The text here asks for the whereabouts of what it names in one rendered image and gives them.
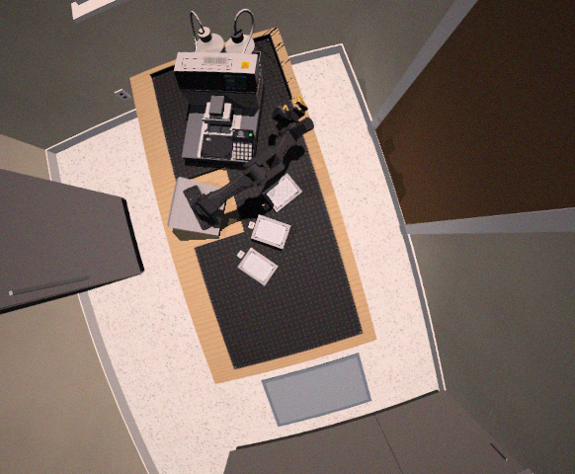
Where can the light grey machine housing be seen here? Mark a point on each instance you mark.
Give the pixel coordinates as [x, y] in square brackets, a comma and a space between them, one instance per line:
[210, 77]

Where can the white plastic bottle with black cap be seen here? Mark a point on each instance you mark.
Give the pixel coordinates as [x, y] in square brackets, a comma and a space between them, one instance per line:
[237, 41]
[209, 42]

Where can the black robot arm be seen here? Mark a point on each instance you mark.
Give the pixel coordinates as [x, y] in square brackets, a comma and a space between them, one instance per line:
[210, 203]

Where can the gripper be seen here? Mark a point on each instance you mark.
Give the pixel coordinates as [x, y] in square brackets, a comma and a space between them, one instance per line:
[301, 104]

